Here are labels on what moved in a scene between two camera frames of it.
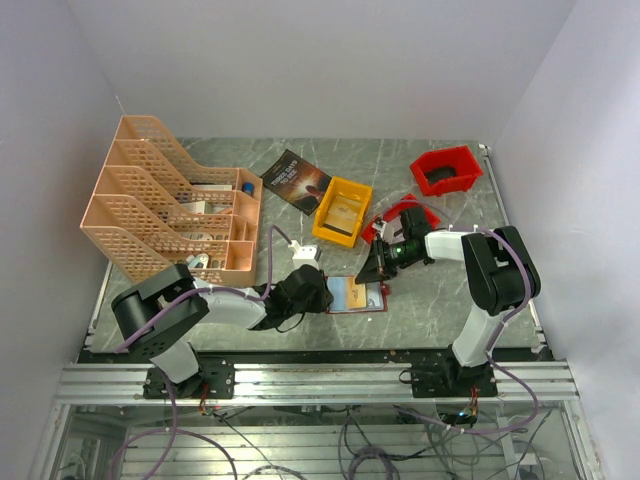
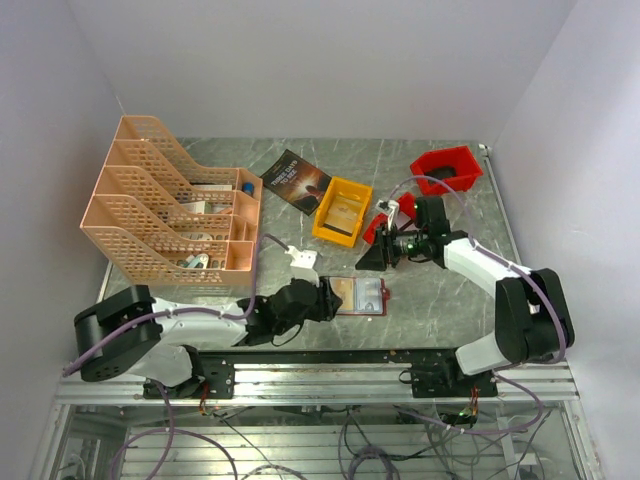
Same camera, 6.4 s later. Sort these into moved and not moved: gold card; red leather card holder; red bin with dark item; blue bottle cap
Moved: gold card
Not moved: red bin with dark item; red leather card holder; blue bottle cap
